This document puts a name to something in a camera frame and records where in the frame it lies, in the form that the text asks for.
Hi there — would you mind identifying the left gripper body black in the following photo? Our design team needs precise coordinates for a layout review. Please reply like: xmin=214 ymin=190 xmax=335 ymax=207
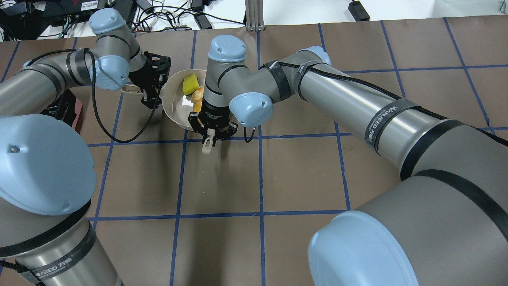
xmin=129 ymin=51 xmax=161 ymax=91

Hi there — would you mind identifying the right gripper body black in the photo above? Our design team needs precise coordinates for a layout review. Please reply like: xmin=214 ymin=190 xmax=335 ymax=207
xmin=190 ymin=105 xmax=232 ymax=129

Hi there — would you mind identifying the white hand brush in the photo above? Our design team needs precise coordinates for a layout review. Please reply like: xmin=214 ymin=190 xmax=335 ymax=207
xmin=202 ymin=128 xmax=218 ymax=155

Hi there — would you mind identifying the beige plastic dustpan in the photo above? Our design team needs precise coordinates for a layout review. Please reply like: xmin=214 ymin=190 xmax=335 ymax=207
xmin=121 ymin=70 xmax=211 ymax=129

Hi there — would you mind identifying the toy croissant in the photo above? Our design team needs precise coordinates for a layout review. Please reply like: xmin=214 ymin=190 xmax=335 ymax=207
xmin=191 ymin=86 xmax=204 ymax=104

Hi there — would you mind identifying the yellow sponge piece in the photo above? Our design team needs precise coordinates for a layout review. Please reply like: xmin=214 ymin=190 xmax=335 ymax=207
xmin=183 ymin=73 xmax=201 ymax=96

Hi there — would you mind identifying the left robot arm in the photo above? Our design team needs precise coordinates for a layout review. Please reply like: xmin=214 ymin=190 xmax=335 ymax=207
xmin=0 ymin=8 xmax=171 ymax=286

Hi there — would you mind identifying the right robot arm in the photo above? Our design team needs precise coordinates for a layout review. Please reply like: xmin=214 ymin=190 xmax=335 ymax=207
xmin=188 ymin=35 xmax=508 ymax=286

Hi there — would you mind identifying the bin with black bag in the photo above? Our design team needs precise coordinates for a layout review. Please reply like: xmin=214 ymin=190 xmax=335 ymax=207
xmin=40 ymin=89 xmax=83 ymax=133

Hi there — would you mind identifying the aluminium frame post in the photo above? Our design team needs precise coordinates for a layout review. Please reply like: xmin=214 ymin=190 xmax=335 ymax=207
xmin=245 ymin=0 xmax=266 ymax=32

